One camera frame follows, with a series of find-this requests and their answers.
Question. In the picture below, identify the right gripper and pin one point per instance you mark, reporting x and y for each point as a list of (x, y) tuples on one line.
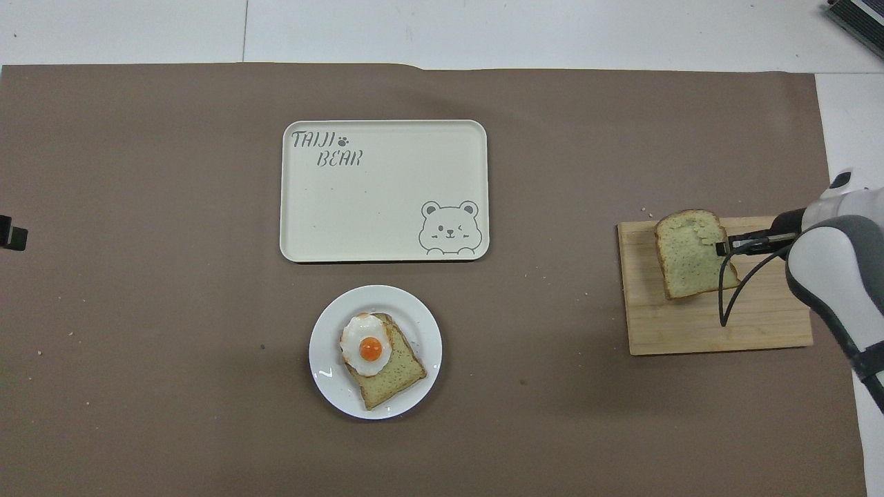
[(787, 222)]

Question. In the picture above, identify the pale seeded bread slice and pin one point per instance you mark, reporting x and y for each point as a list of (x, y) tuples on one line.
[(690, 259)]

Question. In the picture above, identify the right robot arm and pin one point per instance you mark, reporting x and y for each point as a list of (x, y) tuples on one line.
[(839, 269)]

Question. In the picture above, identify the white round plate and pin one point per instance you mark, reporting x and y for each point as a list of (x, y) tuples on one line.
[(330, 386)]

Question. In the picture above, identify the wooden cutting board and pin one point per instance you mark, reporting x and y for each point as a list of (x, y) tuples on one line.
[(690, 328)]

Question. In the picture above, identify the cream tray with bear print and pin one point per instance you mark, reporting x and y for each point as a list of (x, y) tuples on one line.
[(373, 207)]

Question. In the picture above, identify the toasted bread slice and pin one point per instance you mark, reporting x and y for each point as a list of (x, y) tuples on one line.
[(395, 379)]

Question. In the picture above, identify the fried egg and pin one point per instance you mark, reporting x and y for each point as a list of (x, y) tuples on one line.
[(369, 348)]

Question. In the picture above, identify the black stand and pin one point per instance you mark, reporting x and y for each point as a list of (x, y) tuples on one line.
[(11, 235)]

